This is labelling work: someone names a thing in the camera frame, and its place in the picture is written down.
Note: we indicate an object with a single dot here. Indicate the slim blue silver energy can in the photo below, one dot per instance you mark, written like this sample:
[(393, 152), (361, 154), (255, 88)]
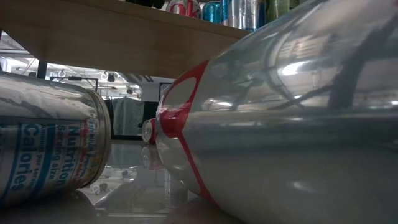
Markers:
[(46, 149), (239, 14), (211, 12)]

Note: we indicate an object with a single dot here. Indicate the silver Diet Coke can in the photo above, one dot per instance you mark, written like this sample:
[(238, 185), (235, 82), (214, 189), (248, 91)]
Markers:
[(280, 140), (183, 7)]

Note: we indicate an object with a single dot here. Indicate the red Coca-Cola can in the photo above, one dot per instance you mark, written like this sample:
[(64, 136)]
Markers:
[(151, 130)]

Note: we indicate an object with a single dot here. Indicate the grey-green hanging cloth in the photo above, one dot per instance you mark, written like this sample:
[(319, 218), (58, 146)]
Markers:
[(127, 116)]

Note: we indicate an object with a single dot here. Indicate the green soda can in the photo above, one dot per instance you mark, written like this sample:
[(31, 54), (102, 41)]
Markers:
[(276, 9)]

